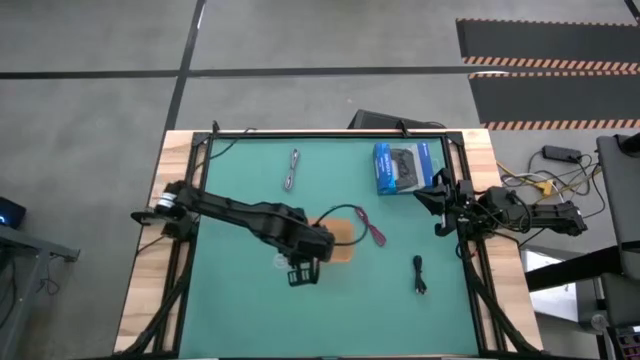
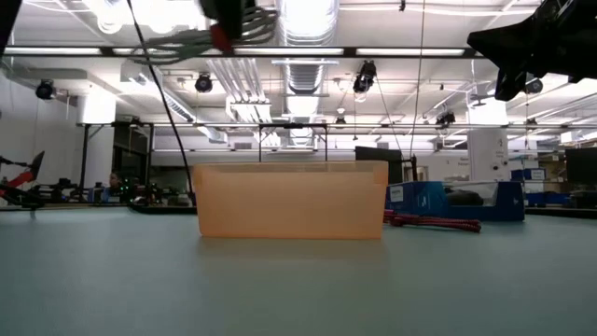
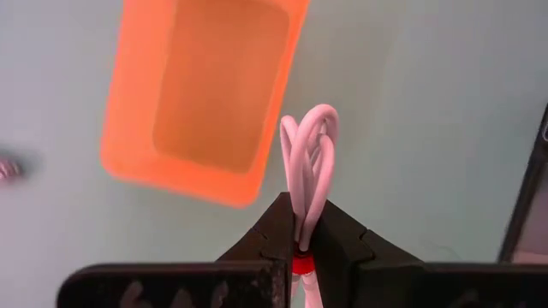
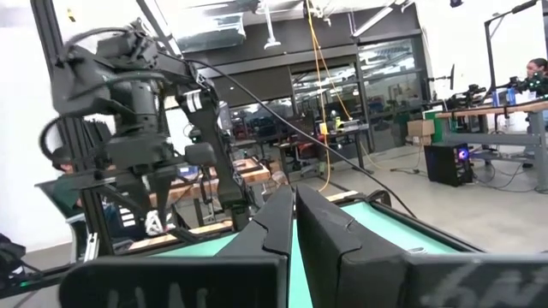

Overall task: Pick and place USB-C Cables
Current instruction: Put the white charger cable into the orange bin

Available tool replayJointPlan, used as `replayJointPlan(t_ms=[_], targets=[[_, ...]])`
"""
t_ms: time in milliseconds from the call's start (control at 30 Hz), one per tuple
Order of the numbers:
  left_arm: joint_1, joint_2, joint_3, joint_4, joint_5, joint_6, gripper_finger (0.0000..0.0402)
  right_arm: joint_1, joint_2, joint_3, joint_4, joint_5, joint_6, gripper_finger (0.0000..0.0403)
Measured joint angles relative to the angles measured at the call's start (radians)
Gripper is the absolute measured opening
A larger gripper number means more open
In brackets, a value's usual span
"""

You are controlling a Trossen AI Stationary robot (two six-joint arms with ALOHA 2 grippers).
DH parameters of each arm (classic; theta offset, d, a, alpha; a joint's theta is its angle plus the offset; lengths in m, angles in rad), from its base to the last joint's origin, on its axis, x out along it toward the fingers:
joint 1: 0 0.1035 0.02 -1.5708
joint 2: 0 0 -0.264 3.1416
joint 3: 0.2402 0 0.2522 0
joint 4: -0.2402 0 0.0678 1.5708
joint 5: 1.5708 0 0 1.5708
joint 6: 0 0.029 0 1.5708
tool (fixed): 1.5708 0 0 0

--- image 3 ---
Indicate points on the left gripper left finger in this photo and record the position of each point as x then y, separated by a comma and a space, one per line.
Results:
257, 248

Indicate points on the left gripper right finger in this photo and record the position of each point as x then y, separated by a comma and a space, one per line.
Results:
364, 265

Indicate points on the orange translucent plastic bin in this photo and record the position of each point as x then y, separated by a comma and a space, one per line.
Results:
137, 107

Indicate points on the black table edge rail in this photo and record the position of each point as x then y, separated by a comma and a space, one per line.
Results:
523, 201

